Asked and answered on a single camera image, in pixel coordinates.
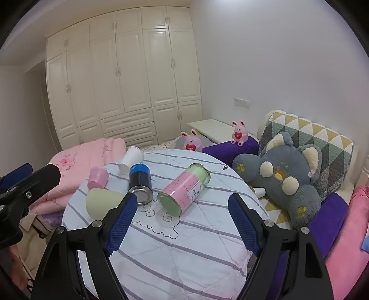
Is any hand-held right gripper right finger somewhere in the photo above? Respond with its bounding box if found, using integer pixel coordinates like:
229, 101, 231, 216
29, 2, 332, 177
228, 193, 335, 300

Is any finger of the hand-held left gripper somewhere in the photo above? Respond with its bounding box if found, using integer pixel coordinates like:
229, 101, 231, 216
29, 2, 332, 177
0, 163, 62, 209
0, 163, 33, 188

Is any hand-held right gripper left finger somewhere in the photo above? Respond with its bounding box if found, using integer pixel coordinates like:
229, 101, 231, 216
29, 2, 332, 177
30, 192, 138, 300

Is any pink green clear cup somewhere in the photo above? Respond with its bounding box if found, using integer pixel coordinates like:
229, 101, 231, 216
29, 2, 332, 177
157, 163, 211, 216

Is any light green cup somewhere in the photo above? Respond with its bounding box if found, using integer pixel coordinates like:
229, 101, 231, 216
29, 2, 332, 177
86, 187, 126, 217

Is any pink plastic cup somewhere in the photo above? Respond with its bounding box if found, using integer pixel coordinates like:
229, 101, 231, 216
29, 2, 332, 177
87, 166, 109, 189

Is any large white paper cup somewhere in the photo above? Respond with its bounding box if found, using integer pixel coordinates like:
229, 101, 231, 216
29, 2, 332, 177
118, 146, 145, 175

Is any person's left hand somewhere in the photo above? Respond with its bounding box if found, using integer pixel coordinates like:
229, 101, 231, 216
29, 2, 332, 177
0, 245, 30, 291

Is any beige cloth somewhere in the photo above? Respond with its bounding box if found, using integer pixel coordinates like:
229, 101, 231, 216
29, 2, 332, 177
16, 213, 56, 290

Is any blue black metal can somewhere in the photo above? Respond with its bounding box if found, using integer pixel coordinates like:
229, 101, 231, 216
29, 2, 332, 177
128, 163, 154, 205

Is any pink floral blanket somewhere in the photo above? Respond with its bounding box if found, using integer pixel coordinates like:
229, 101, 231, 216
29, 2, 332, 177
28, 138, 128, 216

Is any grey koala plush toy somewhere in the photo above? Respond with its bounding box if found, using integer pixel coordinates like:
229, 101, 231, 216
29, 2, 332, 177
232, 132, 323, 230

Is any purple pillow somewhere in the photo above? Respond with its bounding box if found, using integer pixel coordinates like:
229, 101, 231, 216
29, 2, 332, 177
202, 135, 260, 162
305, 192, 350, 261

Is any pink rabbit toy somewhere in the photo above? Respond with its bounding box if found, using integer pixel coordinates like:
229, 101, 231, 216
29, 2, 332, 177
230, 120, 249, 145
180, 129, 202, 151

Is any white nightstand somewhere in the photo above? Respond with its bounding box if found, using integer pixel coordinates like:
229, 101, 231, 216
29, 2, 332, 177
187, 118, 258, 145

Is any pink fleece cloth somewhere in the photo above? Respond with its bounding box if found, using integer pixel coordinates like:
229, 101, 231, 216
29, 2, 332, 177
322, 185, 369, 300

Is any triangle patterned quilted cushion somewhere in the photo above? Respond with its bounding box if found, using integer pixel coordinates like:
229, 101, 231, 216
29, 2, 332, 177
258, 110, 354, 200

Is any white bed headboard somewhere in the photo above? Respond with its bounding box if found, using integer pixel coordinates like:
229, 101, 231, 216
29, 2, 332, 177
340, 143, 369, 209

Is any cream wardrobe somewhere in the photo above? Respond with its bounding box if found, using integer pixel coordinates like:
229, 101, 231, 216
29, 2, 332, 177
45, 6, 203, 152

